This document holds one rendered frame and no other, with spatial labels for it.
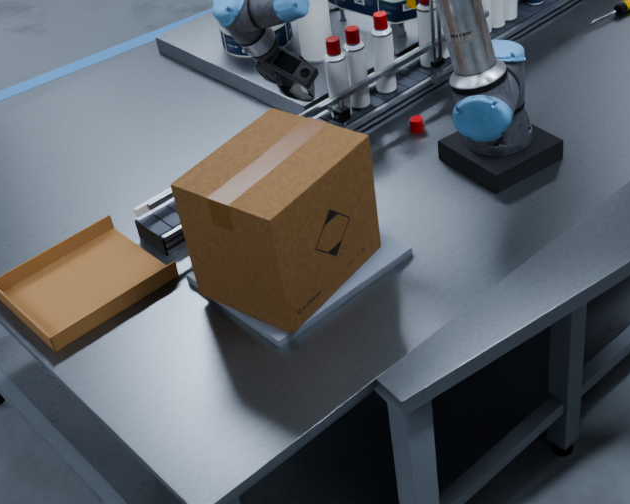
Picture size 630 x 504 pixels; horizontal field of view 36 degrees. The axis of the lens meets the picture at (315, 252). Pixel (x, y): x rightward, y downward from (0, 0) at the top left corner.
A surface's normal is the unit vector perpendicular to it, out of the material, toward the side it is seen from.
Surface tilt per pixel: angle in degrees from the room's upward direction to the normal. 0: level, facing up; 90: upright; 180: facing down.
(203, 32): 0
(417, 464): 90
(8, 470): 0
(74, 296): 0
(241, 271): 90
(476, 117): 97
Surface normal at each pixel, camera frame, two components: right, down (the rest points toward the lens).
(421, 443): 0.55, 0.47
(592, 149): -0.13, -0.78
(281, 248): 0.79, 0.29
